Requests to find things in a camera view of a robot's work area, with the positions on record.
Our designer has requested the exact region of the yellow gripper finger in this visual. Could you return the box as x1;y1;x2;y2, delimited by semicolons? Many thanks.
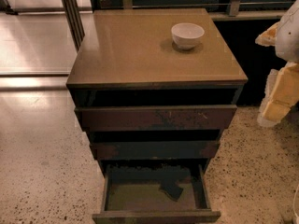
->
261;62;299;123
255;22;278;47

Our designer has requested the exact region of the dark sponge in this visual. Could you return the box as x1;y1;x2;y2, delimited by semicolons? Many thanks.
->
159;179;183;202

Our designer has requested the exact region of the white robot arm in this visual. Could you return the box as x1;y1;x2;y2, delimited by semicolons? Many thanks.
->
255;0;299;127

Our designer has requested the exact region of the top drawer front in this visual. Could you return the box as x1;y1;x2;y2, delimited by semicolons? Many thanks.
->
75;105;236;132

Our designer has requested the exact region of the middle drawer front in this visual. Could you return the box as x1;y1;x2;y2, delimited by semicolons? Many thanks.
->
90;140;220;161

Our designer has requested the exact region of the brown drawer cabinet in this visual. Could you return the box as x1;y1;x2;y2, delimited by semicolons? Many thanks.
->
65;7;249;224

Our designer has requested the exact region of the open bottom drawer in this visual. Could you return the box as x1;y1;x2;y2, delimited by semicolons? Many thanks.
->
93;165;221;224

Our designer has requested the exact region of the white ceramic bowl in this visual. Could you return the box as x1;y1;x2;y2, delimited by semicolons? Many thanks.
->
171;23;205;49

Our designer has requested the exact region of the metal door frame post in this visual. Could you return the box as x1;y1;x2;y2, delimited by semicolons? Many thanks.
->
62;0;85;50

